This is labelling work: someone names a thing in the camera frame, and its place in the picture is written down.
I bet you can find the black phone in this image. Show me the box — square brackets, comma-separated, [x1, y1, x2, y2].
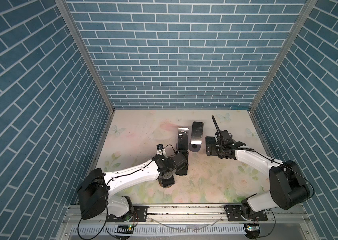
[190, 122, 204, 145]
[205, 137, 217, 156]

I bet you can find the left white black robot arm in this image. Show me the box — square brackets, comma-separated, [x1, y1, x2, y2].
[77, 151, 188, 220]

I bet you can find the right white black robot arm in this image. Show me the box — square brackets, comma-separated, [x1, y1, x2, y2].
[205, 116, 315, 221]

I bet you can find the middle black phone stand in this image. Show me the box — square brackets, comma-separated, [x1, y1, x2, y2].
[176, 168, 188, 176]

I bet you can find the purple-edged back left phone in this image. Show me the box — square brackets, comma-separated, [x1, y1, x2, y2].
[176, 128, 189, 151]

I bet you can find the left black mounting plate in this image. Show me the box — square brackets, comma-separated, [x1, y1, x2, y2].
[107, 205, 149, 223]

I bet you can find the black mounting plate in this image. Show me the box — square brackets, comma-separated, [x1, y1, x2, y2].
[107, 205, 149, 223]
[223, 205, 268, 222]

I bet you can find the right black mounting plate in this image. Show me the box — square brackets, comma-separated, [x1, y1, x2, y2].
[223, 205, 268, 222]

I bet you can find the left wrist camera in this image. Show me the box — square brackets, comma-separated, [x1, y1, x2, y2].
[157, 144, 164, 155]

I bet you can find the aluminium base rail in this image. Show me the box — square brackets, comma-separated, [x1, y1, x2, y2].
[56, 204, 319, 240]

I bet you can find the white vented cable duct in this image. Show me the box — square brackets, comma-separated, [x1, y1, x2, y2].
[71, 224, 246, 237]

